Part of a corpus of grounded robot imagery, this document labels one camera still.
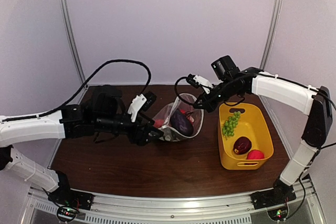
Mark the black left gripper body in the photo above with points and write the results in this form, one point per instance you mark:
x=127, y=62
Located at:
x=133, y=135

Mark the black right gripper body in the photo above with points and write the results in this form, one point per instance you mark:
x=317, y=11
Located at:
x=227, y=91

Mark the red toy cherries bunch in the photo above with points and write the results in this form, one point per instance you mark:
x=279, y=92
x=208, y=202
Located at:
x=188, y=115

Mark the clear polka dot zip bag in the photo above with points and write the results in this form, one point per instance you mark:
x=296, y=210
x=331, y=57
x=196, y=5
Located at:
x=184, y=102

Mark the purple toy eggplant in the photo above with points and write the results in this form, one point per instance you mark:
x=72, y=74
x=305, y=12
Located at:
x=179, y=122

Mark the red toy strawberry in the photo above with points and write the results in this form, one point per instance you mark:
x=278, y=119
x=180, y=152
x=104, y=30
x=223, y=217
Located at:
x=158, y=123

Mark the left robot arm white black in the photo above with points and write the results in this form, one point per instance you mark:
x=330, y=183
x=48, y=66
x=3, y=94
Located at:
x=105, y=112

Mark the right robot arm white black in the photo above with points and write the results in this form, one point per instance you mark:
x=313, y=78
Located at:
x=313, y=102

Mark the green toy grapes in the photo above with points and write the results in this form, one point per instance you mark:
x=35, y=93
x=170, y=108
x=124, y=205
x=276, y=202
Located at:
x=230, y=124

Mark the yellow plastic basket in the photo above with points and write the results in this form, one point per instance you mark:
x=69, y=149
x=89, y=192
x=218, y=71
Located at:
x=252, y=125

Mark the dark red toy beet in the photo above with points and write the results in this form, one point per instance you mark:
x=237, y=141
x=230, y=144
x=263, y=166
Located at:
x=242, y=145

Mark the pink toy fruit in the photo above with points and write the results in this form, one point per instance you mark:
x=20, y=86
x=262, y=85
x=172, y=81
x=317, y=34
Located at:
x=255, y=155

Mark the left circuit board with leds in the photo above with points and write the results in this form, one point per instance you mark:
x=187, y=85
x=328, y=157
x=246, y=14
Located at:
x=65, y=213

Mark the circuit board with leds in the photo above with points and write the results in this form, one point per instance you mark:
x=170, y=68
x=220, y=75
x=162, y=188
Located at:
x=65, y=213
x=277, y=214

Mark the right circuit board with leds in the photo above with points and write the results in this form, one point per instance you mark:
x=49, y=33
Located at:
x=277, y=214

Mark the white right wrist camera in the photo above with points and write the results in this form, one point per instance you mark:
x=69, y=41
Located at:
x=199, y=81

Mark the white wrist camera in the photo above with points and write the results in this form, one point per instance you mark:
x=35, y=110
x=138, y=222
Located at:
x=139, y=103
x=199, y=81

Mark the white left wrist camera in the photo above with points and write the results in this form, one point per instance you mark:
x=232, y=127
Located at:
x=139, y=103

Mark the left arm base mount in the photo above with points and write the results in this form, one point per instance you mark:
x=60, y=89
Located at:
x=71, y=198

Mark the front aluminium rail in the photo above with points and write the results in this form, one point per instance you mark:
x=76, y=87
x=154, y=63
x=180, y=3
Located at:
x=234, y=208

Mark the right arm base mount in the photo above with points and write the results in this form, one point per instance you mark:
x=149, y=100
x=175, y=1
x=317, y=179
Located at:
x=272, y=197

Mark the right aluminium frame post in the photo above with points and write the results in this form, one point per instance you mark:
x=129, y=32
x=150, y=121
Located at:
x=276, y=10

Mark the aluminium frame post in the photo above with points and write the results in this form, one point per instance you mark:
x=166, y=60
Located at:
x=71, y=40
x=276, y=10

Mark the left aluminium frame post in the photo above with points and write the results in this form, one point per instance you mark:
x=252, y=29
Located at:
x=71, y=40

